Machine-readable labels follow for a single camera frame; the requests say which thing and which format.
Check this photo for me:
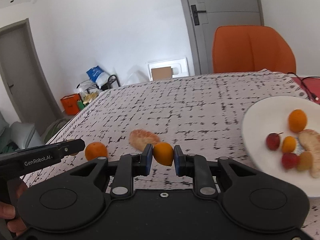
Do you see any round peeled pomelo segment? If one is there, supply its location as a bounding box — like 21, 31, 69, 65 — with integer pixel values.
129, 129, 160, 152

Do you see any small orange kumquat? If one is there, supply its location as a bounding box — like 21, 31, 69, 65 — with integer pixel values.
153, 142, 174, 166

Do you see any long peeled pomelo segment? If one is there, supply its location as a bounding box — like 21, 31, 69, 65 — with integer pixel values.
298, 129, 320, 178

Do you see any person's hand on handle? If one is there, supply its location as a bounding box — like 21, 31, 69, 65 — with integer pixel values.
1, 178, 28, 237

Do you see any grey cushion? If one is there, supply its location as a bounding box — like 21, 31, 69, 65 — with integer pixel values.
0, 114, 44, 154

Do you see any orange mandarin on cloth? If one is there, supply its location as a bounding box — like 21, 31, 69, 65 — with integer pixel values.
85, 142, 108, 161

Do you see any orange box on floor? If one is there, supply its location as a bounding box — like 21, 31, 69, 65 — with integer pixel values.
60, 94, 81, 115

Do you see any dark red small apple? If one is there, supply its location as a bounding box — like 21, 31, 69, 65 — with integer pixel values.
265, 132, 282, 151

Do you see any white round plate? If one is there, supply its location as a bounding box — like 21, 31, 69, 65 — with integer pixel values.
241, 96, 319, 198

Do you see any grey side door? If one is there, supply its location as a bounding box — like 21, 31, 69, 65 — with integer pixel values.
1, 19, 62, 134

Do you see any blue white plastic bag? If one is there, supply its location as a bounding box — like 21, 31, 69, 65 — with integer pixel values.
86, 66, 110, 88

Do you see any red small fruit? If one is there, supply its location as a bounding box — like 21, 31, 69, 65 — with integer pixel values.
281, 153, 300, 170

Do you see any small orange on plate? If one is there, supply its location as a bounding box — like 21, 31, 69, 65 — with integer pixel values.
281, 136, 297, 153

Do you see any yellow-brown small fruit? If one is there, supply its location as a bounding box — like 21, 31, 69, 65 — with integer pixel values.
297, 151, 313, 171

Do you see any large orange on plate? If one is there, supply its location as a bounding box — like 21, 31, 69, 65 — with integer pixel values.
288, 109, 308, 133

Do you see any orange chair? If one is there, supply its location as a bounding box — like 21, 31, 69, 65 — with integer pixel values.
212, 25, 296, 74

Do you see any black wire rack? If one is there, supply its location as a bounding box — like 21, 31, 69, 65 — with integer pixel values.
76, 75, 121, 94

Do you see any black door handle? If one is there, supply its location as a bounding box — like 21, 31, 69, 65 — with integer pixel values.
191, 4, 207, 25

